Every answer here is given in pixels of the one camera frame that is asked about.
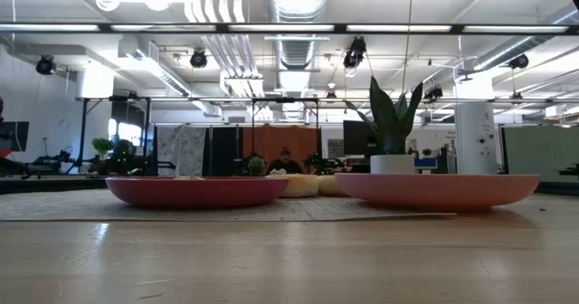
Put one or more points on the dark red plate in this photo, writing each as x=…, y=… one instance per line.
x=194, y=193

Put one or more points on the black background robot arm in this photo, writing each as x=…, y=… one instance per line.
x=50, y=161

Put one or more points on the orange partition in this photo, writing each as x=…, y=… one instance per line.
x=271, y=141

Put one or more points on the person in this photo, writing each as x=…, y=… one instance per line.
x=285, y=164

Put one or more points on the small potted plant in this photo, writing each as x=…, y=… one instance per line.
x=256, y=164

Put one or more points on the pale cream donut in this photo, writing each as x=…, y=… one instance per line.
x=291, y=187

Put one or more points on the yellow donut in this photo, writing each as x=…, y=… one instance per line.
x=310, y=184

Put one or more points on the black monitor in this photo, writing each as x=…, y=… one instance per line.
x=355, y=139

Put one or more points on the black panel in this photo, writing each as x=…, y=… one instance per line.
x=224, y=150

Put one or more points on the beige woven placemat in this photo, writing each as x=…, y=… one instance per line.
x=316, y=211

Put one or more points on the green snake plant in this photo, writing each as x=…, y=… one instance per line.
x=389, y=123

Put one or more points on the white plant pot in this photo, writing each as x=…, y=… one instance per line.
x=392, y=164

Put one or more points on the patterned white curtain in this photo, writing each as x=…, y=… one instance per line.
x=181, y=150

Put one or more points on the black ceiling spot lamp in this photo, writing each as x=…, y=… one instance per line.
x=434, y=92
x=45, y=65
x=519, y=62
x=198, y=59
x=355, y=53

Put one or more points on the black overhead light bar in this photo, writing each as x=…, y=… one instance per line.
x=339, y=28

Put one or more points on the blue box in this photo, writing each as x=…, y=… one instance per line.
x=425, y=163

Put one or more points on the pink plate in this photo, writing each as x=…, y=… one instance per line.
x=436, y=193

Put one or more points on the white cylindrical column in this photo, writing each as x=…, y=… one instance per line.
x=475, y=136

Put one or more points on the green potted plant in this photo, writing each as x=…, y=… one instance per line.
x=102, y=145

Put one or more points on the grey green partition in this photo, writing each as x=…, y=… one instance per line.
x=543, y=150

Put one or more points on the red bar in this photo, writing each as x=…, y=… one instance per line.
x=5, y=153

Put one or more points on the black metal frame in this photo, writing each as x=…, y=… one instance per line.
x=83, y=132

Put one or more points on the dark wall screen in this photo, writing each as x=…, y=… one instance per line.
x=13, y=134

